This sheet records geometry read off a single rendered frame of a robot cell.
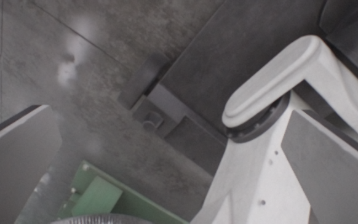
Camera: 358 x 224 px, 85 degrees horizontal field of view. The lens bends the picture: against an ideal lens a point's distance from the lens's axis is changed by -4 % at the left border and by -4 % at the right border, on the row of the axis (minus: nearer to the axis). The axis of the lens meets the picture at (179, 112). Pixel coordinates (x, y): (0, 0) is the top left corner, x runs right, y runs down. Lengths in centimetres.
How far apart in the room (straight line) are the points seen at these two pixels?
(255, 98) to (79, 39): 66
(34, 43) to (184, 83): 66
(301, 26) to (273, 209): 34
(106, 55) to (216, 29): 45
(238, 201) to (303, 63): 21
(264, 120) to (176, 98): 26
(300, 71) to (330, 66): 4
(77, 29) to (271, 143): 71
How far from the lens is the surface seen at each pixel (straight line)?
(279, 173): 32
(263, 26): 47
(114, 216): 100
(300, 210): 35
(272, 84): 34
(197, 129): 56
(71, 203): 157
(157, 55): 58
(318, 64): 32
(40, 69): 103
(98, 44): 79
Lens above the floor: 62
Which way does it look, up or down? 54 degrees down
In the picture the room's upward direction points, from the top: 155 degrees counter-clockwise
